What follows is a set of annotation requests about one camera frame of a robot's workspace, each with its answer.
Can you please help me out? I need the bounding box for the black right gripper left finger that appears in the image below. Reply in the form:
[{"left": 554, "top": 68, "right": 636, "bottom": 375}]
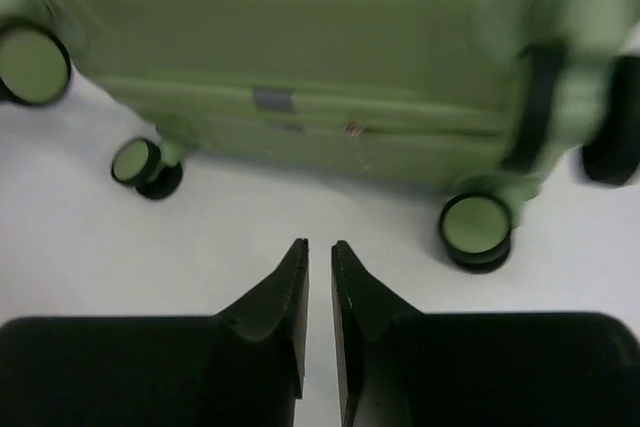
[{"left": 1, "top": 239, "right": 309, "bottom": 426}]

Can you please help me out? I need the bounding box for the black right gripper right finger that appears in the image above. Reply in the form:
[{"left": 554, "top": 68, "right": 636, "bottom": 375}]
[{"left": 331, "top": 241, "right": 639, "bottom": 426}]

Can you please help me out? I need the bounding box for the green hard-shell suitcase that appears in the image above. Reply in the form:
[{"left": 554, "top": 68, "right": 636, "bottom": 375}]
[{"left": 1, "top": 0, "right": 639, "bottom": 273}]

